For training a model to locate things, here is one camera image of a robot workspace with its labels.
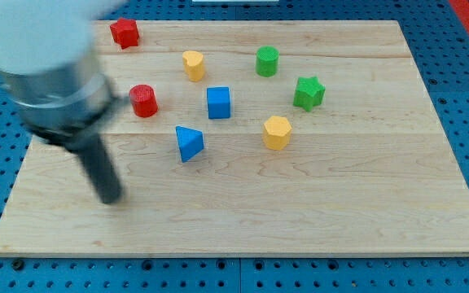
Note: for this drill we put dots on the green star block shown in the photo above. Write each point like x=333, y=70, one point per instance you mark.
x=309, y=93

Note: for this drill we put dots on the yellow heart block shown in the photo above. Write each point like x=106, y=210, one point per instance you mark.
x=193, y=62

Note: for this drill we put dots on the blue triangular prism block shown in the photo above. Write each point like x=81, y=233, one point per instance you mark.
x=190, y=142

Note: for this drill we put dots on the light wooden board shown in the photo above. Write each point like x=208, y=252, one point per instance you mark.
x=368, y=173

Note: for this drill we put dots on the blue cube block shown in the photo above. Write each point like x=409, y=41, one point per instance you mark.
x=218, y=102

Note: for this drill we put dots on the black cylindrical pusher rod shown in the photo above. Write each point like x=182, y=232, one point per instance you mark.
x=95, y=161

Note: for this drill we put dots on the red cylinder block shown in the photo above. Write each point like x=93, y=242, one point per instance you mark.
x=143, y=100

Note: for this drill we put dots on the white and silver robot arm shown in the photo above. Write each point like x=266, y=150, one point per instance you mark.
x=50, y=69

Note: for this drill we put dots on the yellow hexagon block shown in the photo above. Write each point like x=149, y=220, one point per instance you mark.
x=276, y=133

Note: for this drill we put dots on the red star block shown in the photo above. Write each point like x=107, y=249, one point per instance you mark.
x=125, y=33

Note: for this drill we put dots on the green cylinder block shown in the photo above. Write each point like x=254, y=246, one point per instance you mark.
x=267, y=61

